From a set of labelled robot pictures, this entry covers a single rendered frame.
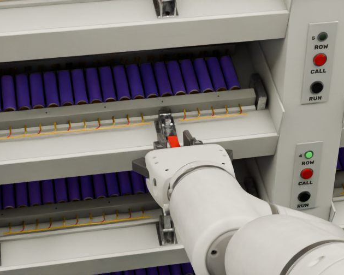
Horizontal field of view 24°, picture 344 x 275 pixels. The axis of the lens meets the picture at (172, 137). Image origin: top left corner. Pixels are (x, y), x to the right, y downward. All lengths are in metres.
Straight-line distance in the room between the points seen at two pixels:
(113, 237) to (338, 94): 0.40
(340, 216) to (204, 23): 0.44
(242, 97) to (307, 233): 0.56
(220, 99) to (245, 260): 0.53
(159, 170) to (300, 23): 0.29
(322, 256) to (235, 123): 0.61
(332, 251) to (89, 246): 0.71
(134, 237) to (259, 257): 0.63
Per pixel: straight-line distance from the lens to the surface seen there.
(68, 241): 1.23
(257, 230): 0.65
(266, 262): 0.61
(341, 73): 1.12
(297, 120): 1.14
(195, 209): 0.80
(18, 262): 1.22
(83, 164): 1.11
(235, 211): 0.77
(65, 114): 1.12
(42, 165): 1.11
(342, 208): 1.32
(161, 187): 0.91
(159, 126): 1.12
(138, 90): 1.15
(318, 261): 0.56
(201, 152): 0.96
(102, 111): 1.12
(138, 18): 1.02
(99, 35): 1.01
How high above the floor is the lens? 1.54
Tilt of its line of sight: 33 degrees down
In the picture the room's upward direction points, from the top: straight up
